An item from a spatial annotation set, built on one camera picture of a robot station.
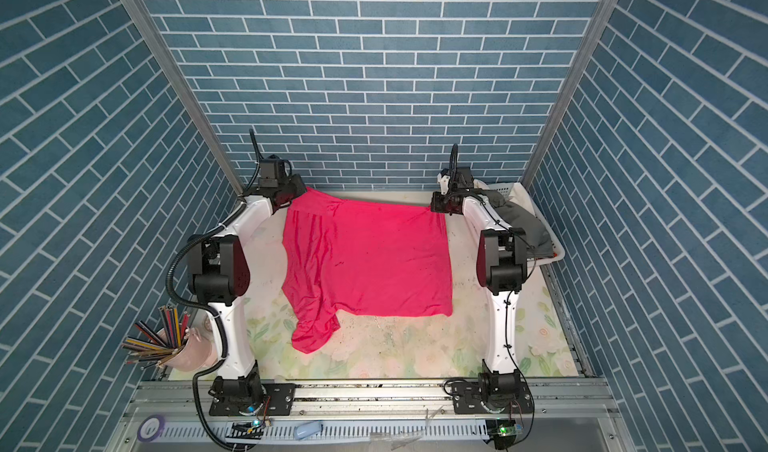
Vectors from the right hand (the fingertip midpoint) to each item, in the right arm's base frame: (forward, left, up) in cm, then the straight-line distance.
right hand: (432, 199), depth 105 cm
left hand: (-2, +45, +8) cm, 46 cm away
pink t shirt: (-23, +28, -6) cm, 37 cm away
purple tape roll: (-70, +63, -9) cm, 95 cm away
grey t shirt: (-10, -27, +4) cm, 29 cm away
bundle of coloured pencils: (-56, +67, +1) cm, 87 cm away
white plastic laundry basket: (+6, -32, -2) cm, 32 cm away
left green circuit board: (-70, +44, -12) cm, 84 cm away
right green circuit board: (-65, -18, -11) cm, 69 cm away
